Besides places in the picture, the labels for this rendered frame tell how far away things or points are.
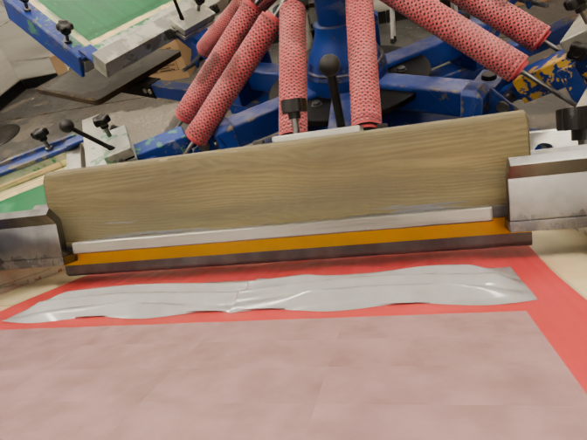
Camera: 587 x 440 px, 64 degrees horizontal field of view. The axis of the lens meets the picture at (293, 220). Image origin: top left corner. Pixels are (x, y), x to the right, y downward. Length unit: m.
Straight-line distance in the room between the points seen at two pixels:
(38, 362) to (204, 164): 0.19
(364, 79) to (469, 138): 0.46
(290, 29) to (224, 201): 0.55
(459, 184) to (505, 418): 0.22
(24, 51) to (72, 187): 5.36
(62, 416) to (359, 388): 0.12
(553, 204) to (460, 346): 0.16
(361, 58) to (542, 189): 0.52
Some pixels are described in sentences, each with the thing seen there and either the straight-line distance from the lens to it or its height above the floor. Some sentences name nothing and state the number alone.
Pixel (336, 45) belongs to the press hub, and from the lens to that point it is 1.09.
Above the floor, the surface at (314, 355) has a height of 1.30.
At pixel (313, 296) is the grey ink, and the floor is 1.27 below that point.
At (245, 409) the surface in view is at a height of 1.33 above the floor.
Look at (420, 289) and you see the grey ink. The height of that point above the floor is 1.27.
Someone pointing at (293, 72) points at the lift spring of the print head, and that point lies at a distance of 0.84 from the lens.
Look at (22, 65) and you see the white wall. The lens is 5.91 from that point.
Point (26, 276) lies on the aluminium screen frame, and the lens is 0.53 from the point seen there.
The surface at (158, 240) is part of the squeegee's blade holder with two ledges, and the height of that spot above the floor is 1.26.
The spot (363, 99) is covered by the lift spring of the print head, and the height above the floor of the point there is 1.14.
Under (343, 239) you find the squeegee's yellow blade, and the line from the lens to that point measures 0.38.
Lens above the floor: 1.49
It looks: 39 degrees down
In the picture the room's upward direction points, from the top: 17 degrees counter-clockwise
